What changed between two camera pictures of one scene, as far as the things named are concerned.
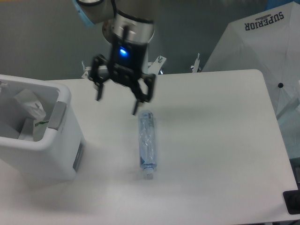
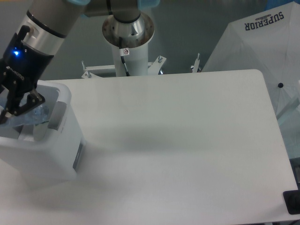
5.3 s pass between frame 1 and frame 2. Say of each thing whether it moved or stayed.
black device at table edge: stayed
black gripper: moved
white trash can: stayed
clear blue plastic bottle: moved
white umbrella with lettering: stayed
